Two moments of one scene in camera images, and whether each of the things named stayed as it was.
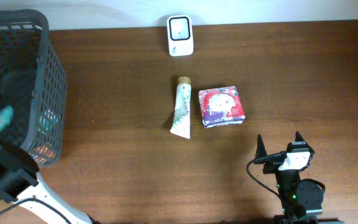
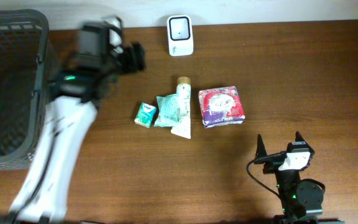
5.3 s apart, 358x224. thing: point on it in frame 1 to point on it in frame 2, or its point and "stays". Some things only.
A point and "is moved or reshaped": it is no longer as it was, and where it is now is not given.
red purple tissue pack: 220,106 stays
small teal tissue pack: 48,121 is moved or reshaped
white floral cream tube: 181,124 stays
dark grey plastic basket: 23,85 stays
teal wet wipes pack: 1,119 to 169,112
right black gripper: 261,150 stays
